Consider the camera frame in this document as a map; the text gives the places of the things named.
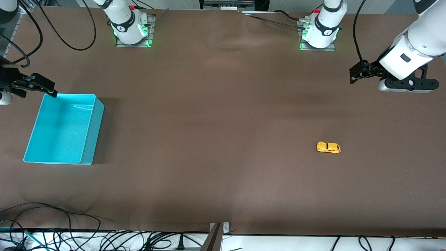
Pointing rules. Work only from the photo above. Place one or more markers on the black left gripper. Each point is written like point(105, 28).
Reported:
point(373, 70)

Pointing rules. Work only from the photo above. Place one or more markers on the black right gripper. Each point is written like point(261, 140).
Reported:
point(7, 75)

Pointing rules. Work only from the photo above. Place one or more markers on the yellow beetle toy car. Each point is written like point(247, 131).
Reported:
point(328, 147)

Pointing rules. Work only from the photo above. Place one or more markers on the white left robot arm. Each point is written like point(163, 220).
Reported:
point(421, 38)

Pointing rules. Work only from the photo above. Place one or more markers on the turquoise plastic bin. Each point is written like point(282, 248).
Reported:
point(62, 132)

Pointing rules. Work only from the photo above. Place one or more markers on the brown table cover mat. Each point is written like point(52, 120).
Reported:
point(223, 122)

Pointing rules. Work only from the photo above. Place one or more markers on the grey power strip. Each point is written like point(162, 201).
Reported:
point(226, 5)

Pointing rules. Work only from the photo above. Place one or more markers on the black power plug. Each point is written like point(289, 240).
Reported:
point(180, 245)

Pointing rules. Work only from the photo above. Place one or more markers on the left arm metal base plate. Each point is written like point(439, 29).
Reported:
point(313, 49)

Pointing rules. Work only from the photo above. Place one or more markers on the grey aluminium frame rail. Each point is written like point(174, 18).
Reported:
point(12, 38)

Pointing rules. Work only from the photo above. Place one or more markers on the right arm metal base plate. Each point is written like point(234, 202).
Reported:
point(152, 35)

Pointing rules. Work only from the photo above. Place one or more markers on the grey metal camera post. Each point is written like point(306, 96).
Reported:
point(214, 240)

